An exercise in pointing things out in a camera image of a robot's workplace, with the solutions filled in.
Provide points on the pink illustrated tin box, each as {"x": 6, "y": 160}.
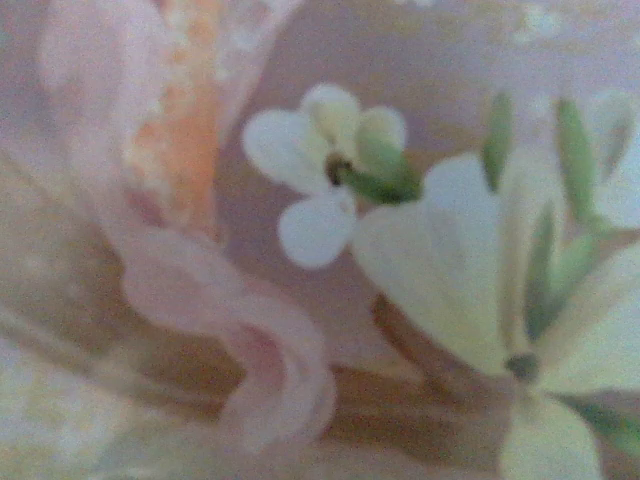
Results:
{"x": 320, "y": 240}

